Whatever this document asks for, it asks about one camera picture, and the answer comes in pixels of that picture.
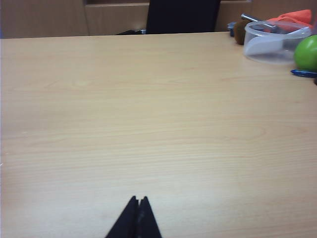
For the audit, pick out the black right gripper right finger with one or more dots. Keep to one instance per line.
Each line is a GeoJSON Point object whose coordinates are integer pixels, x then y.
{"type": "Point", "coordinates": [147, 223]}

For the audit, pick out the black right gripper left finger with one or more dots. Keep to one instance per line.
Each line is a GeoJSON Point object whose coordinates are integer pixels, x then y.
{"type": "Point", "coordinates": [125, 223]}

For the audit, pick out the clear plastic round container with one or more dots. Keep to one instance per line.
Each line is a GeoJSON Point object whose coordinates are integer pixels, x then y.
{"type": "Point", "coordinates": [267, 55]}

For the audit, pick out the black office chair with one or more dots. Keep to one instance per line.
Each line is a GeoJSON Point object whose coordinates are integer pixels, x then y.
{"type": "Point", "coordinates": [183, 15]}

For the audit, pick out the brown kiwi fruit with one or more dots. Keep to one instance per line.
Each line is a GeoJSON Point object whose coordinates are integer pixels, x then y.
{"type": "Point", "coordinates": [239, 32]}

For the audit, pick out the white plastic utensil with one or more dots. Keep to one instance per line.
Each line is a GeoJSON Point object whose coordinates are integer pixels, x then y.
{"type": "Point", "coordinates": [262, 45]}

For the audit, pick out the blue pen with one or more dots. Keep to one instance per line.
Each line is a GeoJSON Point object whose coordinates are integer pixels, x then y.
{"type": "Point", "coordinates": [303, 73]}

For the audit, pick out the green ball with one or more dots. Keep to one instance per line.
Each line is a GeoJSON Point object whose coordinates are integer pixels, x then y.
{"type": "Point", "coordinates": [307, 53]}

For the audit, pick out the orange cloth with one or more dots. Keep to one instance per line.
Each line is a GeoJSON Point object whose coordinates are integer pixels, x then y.
{"type": "Point", "coordinates": [294, 17]}

